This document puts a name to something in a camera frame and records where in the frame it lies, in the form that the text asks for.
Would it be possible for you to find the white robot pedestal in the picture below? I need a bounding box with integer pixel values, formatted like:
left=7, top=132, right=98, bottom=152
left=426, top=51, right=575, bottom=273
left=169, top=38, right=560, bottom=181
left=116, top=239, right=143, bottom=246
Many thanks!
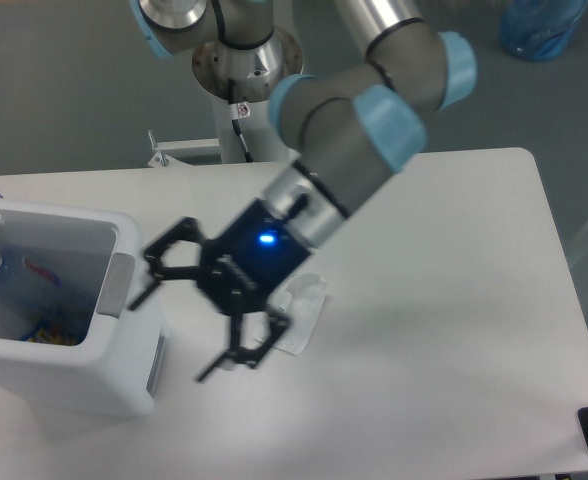
left=146, top=27, right=305, bottom=169

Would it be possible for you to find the clear plastic water bottle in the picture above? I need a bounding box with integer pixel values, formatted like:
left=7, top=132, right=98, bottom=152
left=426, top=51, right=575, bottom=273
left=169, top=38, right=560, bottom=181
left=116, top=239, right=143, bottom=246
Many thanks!
left=0, top=248, right=96, bottom=341

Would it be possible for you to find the blue yellow snack packet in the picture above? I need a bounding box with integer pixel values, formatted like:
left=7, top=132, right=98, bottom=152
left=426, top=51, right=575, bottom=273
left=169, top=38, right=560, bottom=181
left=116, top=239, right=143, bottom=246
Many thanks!
left=19, top=315, right=92, bottom=346

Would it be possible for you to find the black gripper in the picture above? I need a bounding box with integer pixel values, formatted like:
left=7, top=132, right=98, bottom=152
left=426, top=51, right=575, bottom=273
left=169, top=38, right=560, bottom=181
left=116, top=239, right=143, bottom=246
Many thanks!
left=127, top=197, right=312, bottom=385

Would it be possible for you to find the white plastic trash can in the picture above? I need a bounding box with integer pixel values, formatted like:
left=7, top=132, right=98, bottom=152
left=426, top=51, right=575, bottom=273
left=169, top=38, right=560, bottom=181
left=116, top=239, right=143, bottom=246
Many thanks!
left=0, top=198, right=169, bottom=417

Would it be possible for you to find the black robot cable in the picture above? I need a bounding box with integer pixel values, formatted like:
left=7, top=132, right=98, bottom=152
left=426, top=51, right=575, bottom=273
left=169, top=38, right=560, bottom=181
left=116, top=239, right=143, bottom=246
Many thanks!
left=226, top=79, right=255, bottom=164

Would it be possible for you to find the clear plastic wrapper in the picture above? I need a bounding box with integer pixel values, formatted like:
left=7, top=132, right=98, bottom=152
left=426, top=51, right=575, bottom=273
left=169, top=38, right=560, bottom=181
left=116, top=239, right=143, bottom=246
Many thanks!
left=223, top=272, right=332, bottom=372

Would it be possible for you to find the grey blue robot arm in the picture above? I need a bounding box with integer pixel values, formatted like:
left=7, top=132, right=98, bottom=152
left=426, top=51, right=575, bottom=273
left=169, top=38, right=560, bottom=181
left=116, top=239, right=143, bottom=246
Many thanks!
left=130, top=1, right=477, bottom=369

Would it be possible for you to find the large blue water jug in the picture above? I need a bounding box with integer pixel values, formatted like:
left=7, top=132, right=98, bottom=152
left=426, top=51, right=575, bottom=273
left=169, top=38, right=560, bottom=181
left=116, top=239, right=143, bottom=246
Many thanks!
left=498, top=0, right=588, bottom=62

